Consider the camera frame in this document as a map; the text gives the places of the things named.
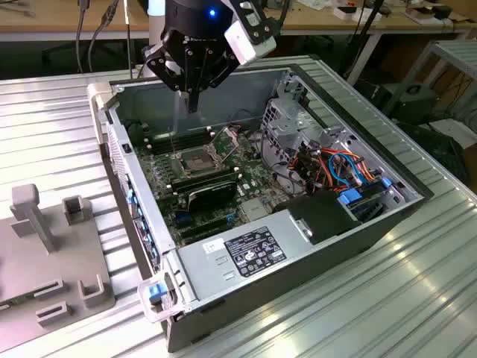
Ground aluminium slat table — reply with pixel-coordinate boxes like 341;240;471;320
383;39;477;124

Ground grey parts rack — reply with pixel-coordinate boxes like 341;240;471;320
0;183;117;354

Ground black expansion slot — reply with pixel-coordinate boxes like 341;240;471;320
177;216;229;234

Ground green motherboard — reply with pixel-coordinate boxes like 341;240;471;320
132;125;286;249

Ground wooden desk white legs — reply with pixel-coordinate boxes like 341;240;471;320
277;0;476;81

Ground orange wire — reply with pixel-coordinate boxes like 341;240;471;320
320;147;377;180

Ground blue disk carrier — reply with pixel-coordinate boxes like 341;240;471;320
337;188;366;207

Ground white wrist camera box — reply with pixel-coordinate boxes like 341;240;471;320
224;20;277;67

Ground silver drive cage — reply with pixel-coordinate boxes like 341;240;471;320
260;97;325;176

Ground black graphics card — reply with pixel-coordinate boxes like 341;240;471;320
186;178;239;216

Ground grey power supply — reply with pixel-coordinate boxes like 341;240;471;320
175;208;313;304

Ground open PC case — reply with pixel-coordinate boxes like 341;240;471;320
87;63;435;354

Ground metal socket cover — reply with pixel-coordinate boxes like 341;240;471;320
209;125;244;165

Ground dark hanging cable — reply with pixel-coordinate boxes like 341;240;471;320
89;0;120;74
75;0;90;74

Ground RAM slot white clips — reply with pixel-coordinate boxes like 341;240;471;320
171;175;242;197
165;166;239;189
145;133;215;151
142;126;212;144

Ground green circuit board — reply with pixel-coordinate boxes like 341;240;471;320
0;292;35;310

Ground CPU socket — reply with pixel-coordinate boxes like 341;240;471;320
177;145;227;179

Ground black box with handle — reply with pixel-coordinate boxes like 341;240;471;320
379;84;439;124

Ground blue case latch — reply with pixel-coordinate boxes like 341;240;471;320
148;283;166;304

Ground blue wire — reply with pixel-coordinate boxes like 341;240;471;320
329;150;365;186

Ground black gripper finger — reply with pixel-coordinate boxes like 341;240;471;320
143;43;195;113
193;55;239;113

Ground black plastic shroud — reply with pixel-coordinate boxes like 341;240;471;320
271;187;361;246

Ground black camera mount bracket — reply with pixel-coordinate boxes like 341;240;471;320
227;0;281;43

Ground silver chipset heatsink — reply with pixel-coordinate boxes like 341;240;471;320
240;198;273;222

